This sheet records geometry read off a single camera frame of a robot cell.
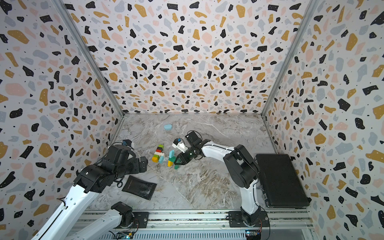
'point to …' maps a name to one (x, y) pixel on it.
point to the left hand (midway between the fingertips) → (141, 161)
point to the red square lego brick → (158, 150)
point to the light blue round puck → (168, 126)
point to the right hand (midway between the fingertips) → (176, 162)
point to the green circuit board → (127, 235)
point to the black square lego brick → (159, 148)
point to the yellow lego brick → (170, 163)
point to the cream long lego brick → (159, 153)
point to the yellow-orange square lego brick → (155, 159)
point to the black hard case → (281, 185)
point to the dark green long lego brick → (173, 158)
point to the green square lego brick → (176, 166)
